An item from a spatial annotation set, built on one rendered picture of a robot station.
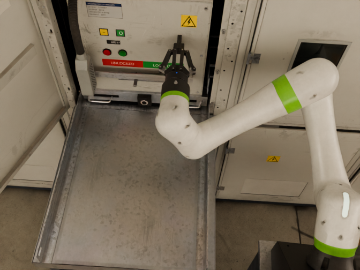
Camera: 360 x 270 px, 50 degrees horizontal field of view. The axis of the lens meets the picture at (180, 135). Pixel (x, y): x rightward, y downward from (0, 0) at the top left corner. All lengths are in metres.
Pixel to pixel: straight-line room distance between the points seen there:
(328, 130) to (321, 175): 0.15
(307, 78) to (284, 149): 0.79
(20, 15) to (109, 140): 0.58
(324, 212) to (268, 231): 1.17
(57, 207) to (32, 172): 0.85
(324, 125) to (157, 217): 0.66
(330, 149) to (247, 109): 0.34
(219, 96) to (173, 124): 0.51
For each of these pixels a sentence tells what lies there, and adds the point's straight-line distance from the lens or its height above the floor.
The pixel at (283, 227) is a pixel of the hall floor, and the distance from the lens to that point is 2.43.
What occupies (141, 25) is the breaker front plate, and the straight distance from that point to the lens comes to 1.42.
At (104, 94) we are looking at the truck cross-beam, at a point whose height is 0.91.
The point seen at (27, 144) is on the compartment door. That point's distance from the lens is 1.66.
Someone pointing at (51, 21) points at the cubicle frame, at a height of 1.30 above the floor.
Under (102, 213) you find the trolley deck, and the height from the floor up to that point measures 0.85.
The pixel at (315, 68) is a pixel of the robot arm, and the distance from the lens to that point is 1.17.
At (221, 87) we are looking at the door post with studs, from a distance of 1.55.
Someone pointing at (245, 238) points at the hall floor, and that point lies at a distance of 2.35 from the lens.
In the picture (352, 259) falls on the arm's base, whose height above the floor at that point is 1.02.
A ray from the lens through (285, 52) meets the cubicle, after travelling 1.42.
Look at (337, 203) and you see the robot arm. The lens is 1.23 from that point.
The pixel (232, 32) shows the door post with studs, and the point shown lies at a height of 1.30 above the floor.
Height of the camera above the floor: 2.16
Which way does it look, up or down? 55 degrees down
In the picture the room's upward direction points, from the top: 3 degrees clockwise
